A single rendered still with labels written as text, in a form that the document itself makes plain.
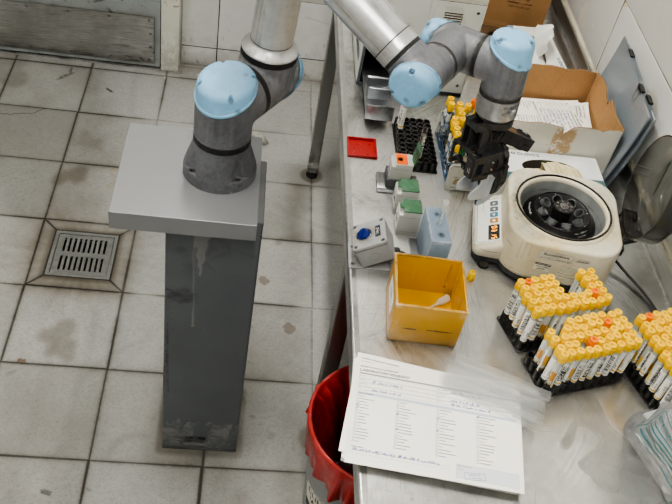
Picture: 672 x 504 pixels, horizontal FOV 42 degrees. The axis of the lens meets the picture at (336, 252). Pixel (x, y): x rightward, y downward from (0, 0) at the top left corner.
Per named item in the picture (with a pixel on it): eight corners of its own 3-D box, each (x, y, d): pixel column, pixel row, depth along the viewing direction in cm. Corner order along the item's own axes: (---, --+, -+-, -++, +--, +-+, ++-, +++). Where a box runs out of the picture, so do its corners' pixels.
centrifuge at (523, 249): (470, 196, 193) (485, 153, 185) (600, 223, 194) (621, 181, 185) (468, 272, 176) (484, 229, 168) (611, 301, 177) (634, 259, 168)
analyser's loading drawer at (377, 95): (360, 69, 219) (364, 52, 216) (386, 72, 220) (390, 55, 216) (364, 118, 205) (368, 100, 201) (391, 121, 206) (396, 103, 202)
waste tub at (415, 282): (384, 287, 170) (394, 251, 163) (451, 295, 171) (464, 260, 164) (385, 340, 160) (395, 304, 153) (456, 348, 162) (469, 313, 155)
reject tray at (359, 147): (346, 138, 202) (347, 135, 201) (375, 141, 203) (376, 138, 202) (347, 156, 197) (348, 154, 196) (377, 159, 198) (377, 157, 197)
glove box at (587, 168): (486, 171, 201) (497, 138, 194) (584, 181, 204) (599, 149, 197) (494, 207, 192) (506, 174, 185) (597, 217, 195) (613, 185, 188)
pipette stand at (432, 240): (407, 241, 180) (418, 205, 173) (440, 243, 181) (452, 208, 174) (413, 276, 173) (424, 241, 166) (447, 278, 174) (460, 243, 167)
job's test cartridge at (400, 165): (386, 174, 192) (391, 152, 188) (407, 176, 193) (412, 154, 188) (386, 186, 190) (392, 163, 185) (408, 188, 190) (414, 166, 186)
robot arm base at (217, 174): (174, 185, 175) (175, 146, 168) (193, 141, 186) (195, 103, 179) (247, 200, 175) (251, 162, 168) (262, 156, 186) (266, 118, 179)
